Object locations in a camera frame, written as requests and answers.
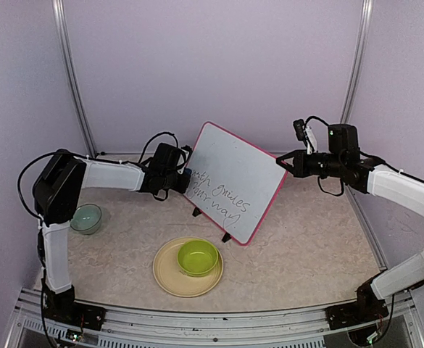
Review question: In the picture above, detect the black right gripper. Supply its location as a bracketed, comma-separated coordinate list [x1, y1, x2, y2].
[275, 149, 344, 178]

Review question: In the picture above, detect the pink framed whiteboard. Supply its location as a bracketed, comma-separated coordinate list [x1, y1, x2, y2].
[184, 122, 287, 246]

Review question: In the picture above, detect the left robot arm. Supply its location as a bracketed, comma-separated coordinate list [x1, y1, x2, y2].
[32, 143, 193, 323]

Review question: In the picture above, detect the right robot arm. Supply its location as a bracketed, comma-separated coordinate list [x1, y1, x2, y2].
[276, 119, 424, 322]

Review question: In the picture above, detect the clear glass bowl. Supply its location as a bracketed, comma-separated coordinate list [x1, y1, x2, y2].
[70, 204, 102, 236]

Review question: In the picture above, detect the green plastic bowl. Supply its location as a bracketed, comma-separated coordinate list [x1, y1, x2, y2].
[177, 239, 218, 277]

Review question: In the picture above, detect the beige round plate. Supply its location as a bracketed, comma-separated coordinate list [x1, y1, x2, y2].
[153, 237, 224, 298]

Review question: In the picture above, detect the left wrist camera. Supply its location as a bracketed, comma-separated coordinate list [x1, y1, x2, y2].
[180, 145, 193, 163]

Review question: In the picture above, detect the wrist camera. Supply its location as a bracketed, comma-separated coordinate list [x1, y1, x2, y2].
[180, 145, 193, 163]
[293, 119, 317, 154]

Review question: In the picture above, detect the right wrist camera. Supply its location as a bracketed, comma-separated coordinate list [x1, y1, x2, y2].
[293, 119, 317, 154]

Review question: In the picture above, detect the wire whiteboard stand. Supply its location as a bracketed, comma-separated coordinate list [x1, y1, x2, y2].
[191, 207, 233, 243]

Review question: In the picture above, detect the aluminium front rail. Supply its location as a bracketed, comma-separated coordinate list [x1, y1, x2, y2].
[0, 289, 424, 347]

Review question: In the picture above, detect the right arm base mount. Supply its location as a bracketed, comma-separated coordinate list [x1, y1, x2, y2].
[325, 302, 389, 330]

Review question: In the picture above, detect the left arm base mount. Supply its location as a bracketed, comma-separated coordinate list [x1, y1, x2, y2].
[43, 302, 106, 331]

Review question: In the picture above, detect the right aluminium corner post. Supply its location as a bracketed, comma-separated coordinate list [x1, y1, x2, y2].
[341, 0, 373, 123]

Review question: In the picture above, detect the aluminium corner post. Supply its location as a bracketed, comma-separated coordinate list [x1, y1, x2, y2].
[51, 0, 97, 156]
[341, 0, 373, 123]

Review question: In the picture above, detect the left aluminium corner post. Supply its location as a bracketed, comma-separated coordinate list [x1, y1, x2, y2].
[51, 0, 97, 156]

